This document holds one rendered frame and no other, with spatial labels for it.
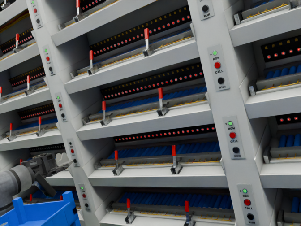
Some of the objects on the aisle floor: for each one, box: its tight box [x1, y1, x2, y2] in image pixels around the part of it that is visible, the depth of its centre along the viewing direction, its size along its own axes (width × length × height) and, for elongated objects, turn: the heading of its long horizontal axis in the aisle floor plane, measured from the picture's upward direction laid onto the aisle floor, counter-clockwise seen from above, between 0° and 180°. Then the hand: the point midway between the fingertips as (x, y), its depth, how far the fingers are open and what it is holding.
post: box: [187, 0, 284, 226], centre depth 86 cm, size 20×9×173 cm, turn 35°
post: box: [26, 0, 125, 226], centre depth 128 cm, size 20×9×173 cm, turn 35°
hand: (70, 162), depth 120 cm, fingers closed
